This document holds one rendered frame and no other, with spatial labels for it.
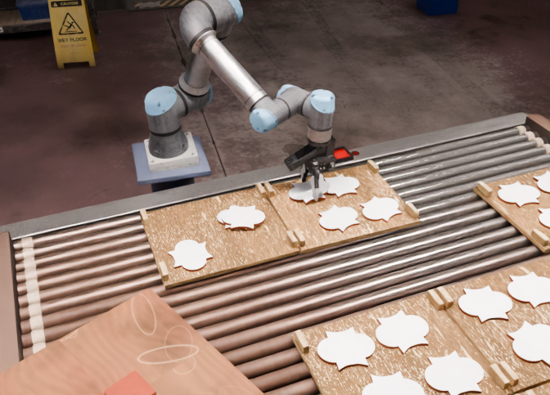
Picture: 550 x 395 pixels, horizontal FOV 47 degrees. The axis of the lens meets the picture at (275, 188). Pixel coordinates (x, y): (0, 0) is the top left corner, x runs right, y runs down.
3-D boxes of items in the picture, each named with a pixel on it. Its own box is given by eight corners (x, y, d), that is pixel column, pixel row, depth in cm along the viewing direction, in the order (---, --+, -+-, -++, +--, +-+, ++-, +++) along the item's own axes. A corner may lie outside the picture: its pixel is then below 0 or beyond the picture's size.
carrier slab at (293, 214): (262, 190, 214) (262, 186, 213) (369, 167, 226) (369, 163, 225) (301, 254, 187) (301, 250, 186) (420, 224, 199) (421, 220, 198)
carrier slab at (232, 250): (140, 217, 202) (139, 213, 201) (259, 190, 214) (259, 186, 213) (164, 289, 175) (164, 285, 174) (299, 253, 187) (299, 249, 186)
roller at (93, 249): (18, 270, 188) (14, 258, 185) (538, 145, 247) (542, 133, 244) (19, 280, 185) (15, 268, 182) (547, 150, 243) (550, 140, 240)
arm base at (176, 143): (144, 143, 242) (140, 120, 236) (182, 133, 246) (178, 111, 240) (154, 163, 230) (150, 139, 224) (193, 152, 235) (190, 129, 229)
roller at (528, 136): (17, 259, 192) (13, 247, 189) (529, 138, 251) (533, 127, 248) (18, 269, 188) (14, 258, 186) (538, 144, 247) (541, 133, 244)
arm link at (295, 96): (268, 92, 194) (295, 103, 188) (290, 78, 200) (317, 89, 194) (268, 114, 199) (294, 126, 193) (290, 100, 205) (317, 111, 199)
